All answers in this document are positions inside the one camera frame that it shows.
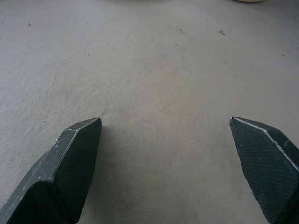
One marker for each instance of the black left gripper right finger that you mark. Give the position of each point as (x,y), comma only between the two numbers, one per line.
(264,168)

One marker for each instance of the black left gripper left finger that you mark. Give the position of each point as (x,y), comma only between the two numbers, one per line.
(63,172)

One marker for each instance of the cream object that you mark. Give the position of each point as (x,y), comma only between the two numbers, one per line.
(248,1)

